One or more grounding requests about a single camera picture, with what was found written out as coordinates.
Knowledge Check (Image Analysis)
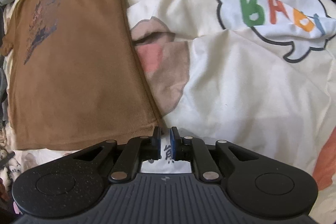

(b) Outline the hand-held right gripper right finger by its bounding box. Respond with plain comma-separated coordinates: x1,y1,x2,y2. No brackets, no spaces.
169,126,260,184

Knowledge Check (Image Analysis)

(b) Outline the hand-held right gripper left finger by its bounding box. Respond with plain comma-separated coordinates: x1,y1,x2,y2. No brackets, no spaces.
71,126,163,184

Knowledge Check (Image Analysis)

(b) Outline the spotted beige cloth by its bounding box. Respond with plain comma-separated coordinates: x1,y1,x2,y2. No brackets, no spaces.
0,147,23,188

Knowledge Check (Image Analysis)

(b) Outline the brown printed t-shirt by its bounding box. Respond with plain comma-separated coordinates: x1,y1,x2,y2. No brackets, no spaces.
0,0,164,151

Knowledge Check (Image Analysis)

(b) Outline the cream bear printed blanket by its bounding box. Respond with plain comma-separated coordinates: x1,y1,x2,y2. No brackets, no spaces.
0,0,336,224

